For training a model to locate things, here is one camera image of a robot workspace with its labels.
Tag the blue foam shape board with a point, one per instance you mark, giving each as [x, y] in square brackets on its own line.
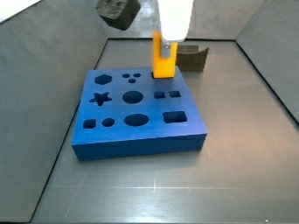
[135, 115]

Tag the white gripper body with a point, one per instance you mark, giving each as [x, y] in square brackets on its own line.
[175, 13]

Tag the dark grey arch block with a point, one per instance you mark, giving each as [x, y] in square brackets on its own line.
[191, 58]

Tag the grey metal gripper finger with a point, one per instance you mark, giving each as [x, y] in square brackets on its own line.
[165, 49]

